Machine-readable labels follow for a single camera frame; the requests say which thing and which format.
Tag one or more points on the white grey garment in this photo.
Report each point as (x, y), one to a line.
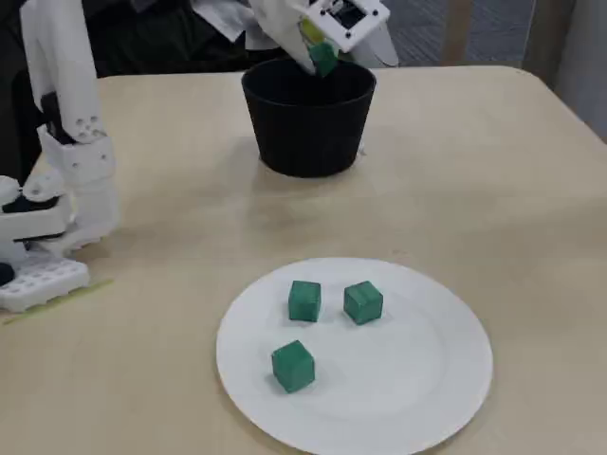
(223, 21)

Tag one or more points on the black plastic cup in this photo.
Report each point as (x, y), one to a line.
(308, 132)

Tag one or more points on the green tape strip on table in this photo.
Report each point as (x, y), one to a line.
(102, 285)

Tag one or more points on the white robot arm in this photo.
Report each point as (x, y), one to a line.
(61, 71)

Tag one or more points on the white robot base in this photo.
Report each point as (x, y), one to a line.
(42, 279)

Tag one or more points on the white round plate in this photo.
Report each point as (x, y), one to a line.
(379, 379)

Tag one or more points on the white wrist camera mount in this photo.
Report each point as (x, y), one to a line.
(365, 28)

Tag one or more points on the yellow green cushion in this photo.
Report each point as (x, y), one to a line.
(310, 29)

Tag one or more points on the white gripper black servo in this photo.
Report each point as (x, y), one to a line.
(300, 49)

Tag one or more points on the green cube block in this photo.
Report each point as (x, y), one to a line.
(362, 303)
(293, 367)
(304, 302)
(324, 60)

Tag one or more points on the wooden post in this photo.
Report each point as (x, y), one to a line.
(457, 30)

